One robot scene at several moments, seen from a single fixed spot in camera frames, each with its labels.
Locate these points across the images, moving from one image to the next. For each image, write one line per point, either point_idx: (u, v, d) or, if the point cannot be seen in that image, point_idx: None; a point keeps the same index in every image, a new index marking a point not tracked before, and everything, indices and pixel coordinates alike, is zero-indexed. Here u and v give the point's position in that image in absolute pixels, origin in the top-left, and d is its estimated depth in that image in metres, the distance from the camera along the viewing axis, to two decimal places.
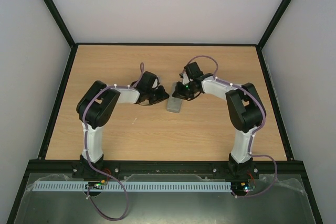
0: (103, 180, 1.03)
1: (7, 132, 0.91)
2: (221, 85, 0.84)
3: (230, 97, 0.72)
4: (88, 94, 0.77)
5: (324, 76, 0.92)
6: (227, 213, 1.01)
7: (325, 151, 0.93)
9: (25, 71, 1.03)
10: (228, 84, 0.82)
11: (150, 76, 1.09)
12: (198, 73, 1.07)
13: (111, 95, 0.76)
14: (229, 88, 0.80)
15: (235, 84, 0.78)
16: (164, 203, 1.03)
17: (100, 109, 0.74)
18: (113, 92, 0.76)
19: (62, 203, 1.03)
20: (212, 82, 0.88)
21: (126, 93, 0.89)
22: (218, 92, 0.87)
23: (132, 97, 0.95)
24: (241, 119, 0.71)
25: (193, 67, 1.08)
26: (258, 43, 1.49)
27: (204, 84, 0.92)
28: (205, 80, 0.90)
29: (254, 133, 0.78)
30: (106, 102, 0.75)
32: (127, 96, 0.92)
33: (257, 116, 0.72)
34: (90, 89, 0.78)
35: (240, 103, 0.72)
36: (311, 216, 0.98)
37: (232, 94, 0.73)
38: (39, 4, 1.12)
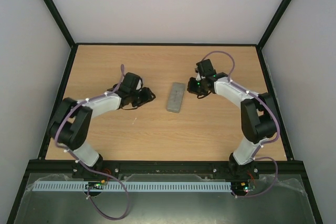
0: (103, 180, 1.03)
1: (7, 132, 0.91)
2: (236, 90, 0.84)
3: (246, 106, 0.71)
4: (59, 115, 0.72)
5: (325, 76, 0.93)
6: (227, 213, 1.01)
7: (325, 151, 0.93)
9: (25, 71, 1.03)
10: (244, 91, 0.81)
11: (133, 77, 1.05)
12: (210, 72, 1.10)
13: (81, 113, 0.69)
14: (243, 95, 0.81)
15: (251, 91, 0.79)
16: (164, 203, 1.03)
17: (71, 130, 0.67)
18: (84, 110, 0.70)
19: (62, 203, 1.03)
20: (226, 84, 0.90)
21: (104, 103, 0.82)
22: (231, 97, 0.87)
23: (113, 105, 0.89)
24: (255, 130, 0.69)
25: (206, 65, 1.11)
26: (258, 43, 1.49)
27: (218, 84, 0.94)
28: (218, 81, 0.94)
29: (263, 145, 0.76)
30: (78, 121, 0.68)
32: (106, 105, 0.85)
33: (271, 129, 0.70)
34: (60, 109, 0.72)
35: (255, 114, 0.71)
36: (311, 215, 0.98)
37: (249, 104, 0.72)
38: (39, 4, 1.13)
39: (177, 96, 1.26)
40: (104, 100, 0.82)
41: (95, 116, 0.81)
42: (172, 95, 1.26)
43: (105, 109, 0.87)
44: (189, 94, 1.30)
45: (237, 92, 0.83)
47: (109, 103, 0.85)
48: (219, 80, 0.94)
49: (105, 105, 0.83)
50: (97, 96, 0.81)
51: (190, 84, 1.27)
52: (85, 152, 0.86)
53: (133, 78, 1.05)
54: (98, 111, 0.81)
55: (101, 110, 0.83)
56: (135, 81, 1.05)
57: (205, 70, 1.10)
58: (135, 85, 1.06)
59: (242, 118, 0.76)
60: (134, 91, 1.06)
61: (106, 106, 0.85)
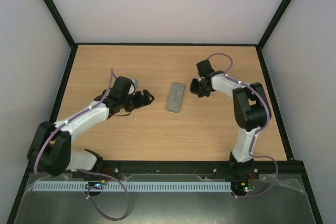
0: (103, 180, 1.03)
1: (7, 132, 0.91)
2: (229, 82, 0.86)
3: (237, 95, 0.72)
4: (34, 143, 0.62)
5: (325, 76, 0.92)
6: (227, 213, 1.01)
7: (325, 151, 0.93)
9: (25, 71, 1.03)
10: (237, 82, 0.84)
11: (124, 81, 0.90)
12: (208, 71, 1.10)
13: (60, 140, 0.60)
14: (237, 85, 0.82)
15: (243, 82, 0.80)
16: (164, 203, 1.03)
17: (50, 161, 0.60)
18: (62, 136, 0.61)
19: (62, 203, 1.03)
20: (221, 78, 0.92)
21: (86, 119, 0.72)
22: (226, 89, 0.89)
23: (99, 117, 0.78)
24: (245, 117, 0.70)
25: (205, 65, 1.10)
26: (258, 43, 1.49)
27: (214, 79, 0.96)
28: (214, 76, 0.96)
29: (257, 133, 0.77)
30: (56, 150, 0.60)
32: (92, 120, 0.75)
33: (262, 116, 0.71)
34: (36, 136, 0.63)
35: (246, 102, 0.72)
36: (311, 215, 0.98)
37: (240, 91, 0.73)
38: (39, 4, 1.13)
39: (177, 97, 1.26)
40: (88, 116, 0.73)
41: (79, 135, 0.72)
42: (172, 96, 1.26)
43: (92, 124, 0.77)
44: (189, 94, 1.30)
45: (230, 83, 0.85)
47: (94, 117, 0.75)
48: (215, 75, 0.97)
49: (89, 121, 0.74)
50: (79, 113, 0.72)
51: (192, 85, 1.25)
52: (77, 162, 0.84)
53: (125, 82, 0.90)
54: (82, 129, 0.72)
55: (86, 127, 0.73)
56: (127, 85, 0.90)
57: (204, 70, 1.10)
58: (126, 90, 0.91)
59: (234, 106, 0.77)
60: (125, 97, 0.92)
61: (92, 121, 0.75)
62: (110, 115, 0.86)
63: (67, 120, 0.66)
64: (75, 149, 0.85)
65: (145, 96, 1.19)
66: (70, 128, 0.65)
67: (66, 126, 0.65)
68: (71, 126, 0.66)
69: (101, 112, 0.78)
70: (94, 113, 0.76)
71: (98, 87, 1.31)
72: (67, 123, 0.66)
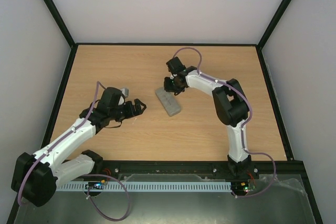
0: (103, 180, 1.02)
1: (7, 132, 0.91)
2: (207, 81, 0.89)
3: (217, 95, 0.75)
4: (16, 176, 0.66)
5: (325, 76, 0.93)
6: (227, 213, 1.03)
7: (325, 151, 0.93)
9: (25, 71, 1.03)
10: (214, 81, 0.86)
11: (112, 94, 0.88)
12: (180, 67, 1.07)
13: (39, 174, 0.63)
14: (214, 84, 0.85)
15: (220, 80, 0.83)
16: (164, 203, 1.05)
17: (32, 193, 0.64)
18: (42, 169, 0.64)
19: (62, 203, 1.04)
20: (197, 76, 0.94)
21: (69, 144, 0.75)
22: (203, 88, 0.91)
23: (84, 137, 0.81)
24: (228, 115, 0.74)
25: (175, 63, 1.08)
26: (258, 43, 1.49)
27: (190, 78, 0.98)
28: (188, 75, 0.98)
29: (243, 126, 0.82)
30: (37, 183, 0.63)
32: (75, 142, 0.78)
33: (242, 110, 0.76)
34: (16, 169, 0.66)
35: (226, 99, 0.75)
36: (311, 216, 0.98)
37: (219, 92, 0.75)
38: (39, 4, 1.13)
39: (170, 99, 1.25)
40: (71, 139, 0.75)
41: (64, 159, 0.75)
42: (165, 103, 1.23)
43: (78, 144, 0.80)
44: (189, 94, 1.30)
45: (207, 83, 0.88)
47: (79, 138, 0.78)
48: (189, 74, 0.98)
49: (73, 144, 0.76)
50: (60, 139, 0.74)
51: (166, 84, 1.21)
52: (75, 170, 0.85)
53: (114, 95, 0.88)
54: (66, 153, 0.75)
55: (70, 149, 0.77)
56: (115, 97, 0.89)
57: (176, 67, 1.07)
58: (115, 102, 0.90)
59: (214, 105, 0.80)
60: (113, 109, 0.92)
61: (76, 142, 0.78)
62: (97, 129, 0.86)
63: (47, 150, 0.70)
64: (65, 163, 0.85)
65: (138, 106, 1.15)
66: (50, 158, 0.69)
67: (46, 156, 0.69)
68: (51, 156, 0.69)
69: (86, 131, 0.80)
70: (78, 134, 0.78)
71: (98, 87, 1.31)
72: (47, 153, 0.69)
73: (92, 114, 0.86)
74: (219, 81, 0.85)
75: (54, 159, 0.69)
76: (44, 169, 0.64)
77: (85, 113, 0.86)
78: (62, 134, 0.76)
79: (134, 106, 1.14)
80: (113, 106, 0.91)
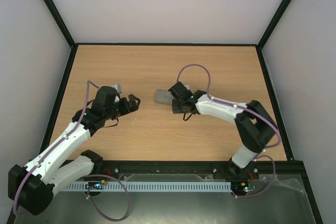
0: (103, 180, 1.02)
1: (8, 132, 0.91)
2: (223, 106, 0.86)
3: (241, 124, 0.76)
4: (10, 187, 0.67)
5: (325, 77, 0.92)
6: (227, 214, 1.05)
7: (325, 151, 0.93)
9: (25, 71, 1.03)
10: (232, 105, 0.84)
11: (106, 94, 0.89)
12: (186, 93, 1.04)
13: (30, 186, 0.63)
14: (233, 109, 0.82)
15: (239, 105, 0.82)
16: (165, 203, 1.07)
17: (28, 205, 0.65)
18: (34, 181, 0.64)
19: (62, 203, 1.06)
20: (208, 103, 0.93)
21: (62, 151, 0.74)
22: (219, 114, 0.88)
23: (78, 142, 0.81)
24: (258, 143, 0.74)
25: (179, 88, 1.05)
26: (258, 43, 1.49)
27: (201, 105, 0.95)
28: (199, 102, 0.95)
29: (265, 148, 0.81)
30: (30, 196, 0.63)
32: (69, 149, 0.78)
33: (270, 134, 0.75)
34: (8, 180, 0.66)
35: (251, 126, 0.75)
36: (311, 216, 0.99)
37: (243, 120, 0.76)
38: (39, 4, 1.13)
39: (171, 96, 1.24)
40: (63, 147, 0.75)
41: (58, 168, 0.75)
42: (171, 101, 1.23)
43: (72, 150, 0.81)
44: None
45: (224, 108, 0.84)
47: (71, 145, 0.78)
48: (200, 101, 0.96)
49: (66, 150, 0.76)
50: (52, 147, 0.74)
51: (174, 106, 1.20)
52: (72, 175, 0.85)
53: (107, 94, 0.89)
54: (60, 162, 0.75)
55: (64, 156, 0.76)
56: (109, 96, 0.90)
57: (180, 93, 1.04)
58: (109, 102, 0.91)
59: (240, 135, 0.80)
60: (108, 109, 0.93)
61: (71, 147, 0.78)
62: (92, 131, 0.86)
63: (38, 161, 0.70)
64: (64, 167, 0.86)
65: (134, 103, 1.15)
66: (41, 169, 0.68)
67: (38, 168, 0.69)
68: (42, 167, 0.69)
69: (80, 136, 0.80)
70: (71, 140, 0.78)
71: (92, 84, 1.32)
72: (39, 164, 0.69)
73: (86, 115, 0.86)
74: (238, 105, 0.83)
75: (45, 170, 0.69)
76: (35, 181, 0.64)
77: (78, 115, 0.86)
78: (55, 141, 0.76)
79: (129, 102, 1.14)
80: (108, 105, 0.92)
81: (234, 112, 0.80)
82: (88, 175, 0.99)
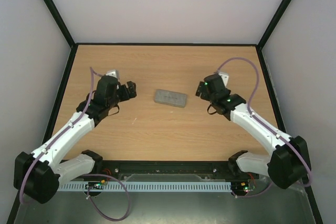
0: (103, 180, 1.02)
1: (8, 131, 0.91)
2: (263, 128, 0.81)
3: (280, 159, 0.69)
4: (16, 174, 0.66)
5: (326, 76, 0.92)
6: (227, 214, 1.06)
7: (325, 151, 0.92)
9: (25, 71, 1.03)
10: (274, 132, 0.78)
11: (106, 84, 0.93)
12: (222, 91, 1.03)
13: (39, 172, 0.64)
14: (274, 137, 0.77)
15: (282, 137, 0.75)
16: (165, 203, 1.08)
17: (34, 192, 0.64)
18: (43, 167, 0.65)
19: (62, 203, 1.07)
20: (247, 117, 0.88)
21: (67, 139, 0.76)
22: (254, 131, 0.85)
23: (82, 131, 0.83)
24: (287, 181, 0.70)
25: (218, 84, 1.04)
26: (258, 42, 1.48)
27: (238, 116, 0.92)
28: (236, 112, 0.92)
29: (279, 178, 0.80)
30: (38, 182, 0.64)
32: (73, 138, 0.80)
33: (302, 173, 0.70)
34: (14, 167, 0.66)
35: (289, 163, 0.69)
36: (311, 216, 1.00)
37: (283, 155, 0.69)
38: (39, 4, 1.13)
39: (172, 95, 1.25)
40: (68, 135, 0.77)
41: (63, 156, 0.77)
42: (171, 101, 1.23)
43: (76, 139, 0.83)
44: (189, 94, 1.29)
45: (264, 132, 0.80)
47: (76, 133, 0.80)
48: (238, 110, 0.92)
49: (71, 139, 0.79)
50: (58, 134, 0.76)
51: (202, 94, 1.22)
52: (75, 170, 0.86)
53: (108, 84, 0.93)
54: (65, 150, 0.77)
55: (69, 145, 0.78)
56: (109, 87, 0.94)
57: (218, 89, 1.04)
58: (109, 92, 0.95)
59: (269, 164, 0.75)
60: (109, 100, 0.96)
61: (75, 137, 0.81)
62: (97, 121, 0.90)
63: (45, 148, 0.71)
64: (64, 163, 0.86)
65: (132, 88, 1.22)
66: (49, 156, 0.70)
67: (45, 154, 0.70)
68: (50, 153, 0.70)
69: (84, 125, 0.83)
70: (76, 128, 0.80)
71: (96, 76, 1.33)
72: (46, 151, 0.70)
73: (90, 107, 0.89)
74: (280, 135, 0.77)
75: (53, 157, 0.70)
76: (44, 168, 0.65)
77: (82, 106, 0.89)
78: (60, 130, 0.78)
79: (127, 89, 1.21)
80: (109, 95, 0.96)
81: (275, 142, 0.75)
82: (88, 174, 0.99)
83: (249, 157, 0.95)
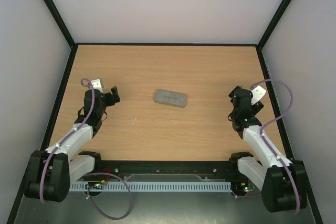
0: (103, 180, 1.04)
1: (8, 132, 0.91)
2: (266, 149, 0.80)
3: (273, 180, 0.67)
4: (30, 173, 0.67)
5: (326, 76, 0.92)
6: (227, 214, 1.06)
7: (325, 150, 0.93)
9: (25, 71, 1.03)
10: (275, 154, 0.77)
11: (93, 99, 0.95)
12: (247, 109, 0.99)
13: (56, 161, 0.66)
14: (273, 159, 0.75)
15: (283, 160, 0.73)
16: (164, 203, 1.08)
17: (54, 185, 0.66)
18: (59, 157, 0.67)
19: (62, 203, 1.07)
20: (257, 136, 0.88)
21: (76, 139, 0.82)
22: (259, 150, 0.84)
23: (84, 135, 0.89)
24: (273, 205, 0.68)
25: (245, 103, 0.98)
26: (258, 42, 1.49)
27: (250, 134, 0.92)
28: (249, 130, 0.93)
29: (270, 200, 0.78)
30: (57, 173, 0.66)
32: (79, 140, 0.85)
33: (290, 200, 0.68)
34: (29, 167, 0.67)
35: (280, 188, 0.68)
36: (311, 216, 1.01)
37: (276, 178, 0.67)
38: (39, 4, 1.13)
39: (172, 95, 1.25)
40: (75, 136, 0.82)
41: (72, 155, 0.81)
42: (171, 101, 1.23)
43: (79, 143, 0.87)
44: (189, 94, 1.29)
45: (266, 152, 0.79)
47: (80, 137, 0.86)
48: (251, 129, 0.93)
49: (78, 139, 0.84)
50: (67, 134, 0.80)
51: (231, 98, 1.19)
52: (81, 168, 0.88)
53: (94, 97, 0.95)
54: (73, 150, 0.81)
55: (76, 145, 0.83)
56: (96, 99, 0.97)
57: (243, 107, 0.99)
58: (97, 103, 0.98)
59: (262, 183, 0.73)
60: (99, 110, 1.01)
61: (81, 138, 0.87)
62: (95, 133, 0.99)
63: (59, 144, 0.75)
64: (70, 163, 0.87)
65: (116, 94, 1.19)
66: (62, 149, 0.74)
67: (59, 149, 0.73)
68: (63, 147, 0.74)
69: (86, 130, 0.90)
70: (81, 132, 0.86)
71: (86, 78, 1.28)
72: (59, 146, 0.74)
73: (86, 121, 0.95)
74: (281, 158, 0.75)
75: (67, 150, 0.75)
76: (60, 157, 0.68)
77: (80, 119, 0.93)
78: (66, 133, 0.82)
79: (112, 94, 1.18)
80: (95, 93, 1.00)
81: (273, 161, 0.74)
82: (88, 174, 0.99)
83: (252, 168, 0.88)
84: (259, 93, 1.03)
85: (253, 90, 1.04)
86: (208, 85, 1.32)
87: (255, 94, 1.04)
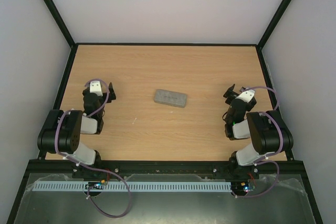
0: (103, 180, 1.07)
1: (8, 131, 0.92)
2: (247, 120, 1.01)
3: (252, 118, 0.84)
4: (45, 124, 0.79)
5: (324, 76, 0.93)
6: (227, 214, 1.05)
7: (324, 150, 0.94)
9: (25, 71, 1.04)
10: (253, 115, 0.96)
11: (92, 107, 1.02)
12: (238, 119, 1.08)
13: (73, 117, 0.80)
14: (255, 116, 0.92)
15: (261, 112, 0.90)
16: (165, 202, 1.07)
17: (67, 131, 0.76)
18: (74, 114, 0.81)
19: (61, 204, 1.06)
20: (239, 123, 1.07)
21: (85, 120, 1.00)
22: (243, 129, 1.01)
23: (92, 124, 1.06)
24: (260, 136, 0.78)
25: (239, 115, 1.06)
26: (258, 43, 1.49)
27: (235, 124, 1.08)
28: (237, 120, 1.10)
29: (268, 156, 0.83)
30: (71, 123, 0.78)
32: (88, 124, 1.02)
33: (276, 140, 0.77)
34: (46, 119, 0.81)
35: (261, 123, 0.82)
36: (311, 216, 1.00)
37: (255, 116, 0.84)
38: (39, 4, 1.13)
39: (172, 95, 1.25)
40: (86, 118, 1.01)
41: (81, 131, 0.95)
42: (171, 101, 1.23)
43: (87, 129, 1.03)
44: (189, 94, 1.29)
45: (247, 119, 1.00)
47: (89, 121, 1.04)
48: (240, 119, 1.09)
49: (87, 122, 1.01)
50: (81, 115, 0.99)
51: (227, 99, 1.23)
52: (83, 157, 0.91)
53: (93, 103, 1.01)
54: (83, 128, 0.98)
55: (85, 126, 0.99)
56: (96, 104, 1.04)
57: (237, 117, 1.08)
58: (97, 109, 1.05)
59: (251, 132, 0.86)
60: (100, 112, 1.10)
61: (88, 122, 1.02)
62: (99, 132, 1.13)
63: None
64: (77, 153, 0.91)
65: (113, 92, 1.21)
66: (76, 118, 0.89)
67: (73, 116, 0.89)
68: None
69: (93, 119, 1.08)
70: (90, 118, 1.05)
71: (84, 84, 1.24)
72: None
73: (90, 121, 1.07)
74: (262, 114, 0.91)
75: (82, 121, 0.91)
76: (74, 114, 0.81)
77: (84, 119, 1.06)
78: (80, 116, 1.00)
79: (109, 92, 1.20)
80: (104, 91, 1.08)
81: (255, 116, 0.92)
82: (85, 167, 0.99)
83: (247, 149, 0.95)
84: (248, 95, 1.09)
85: (243, 94, 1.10)
86: (208, 85, 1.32)
87: (245, 96, 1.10)
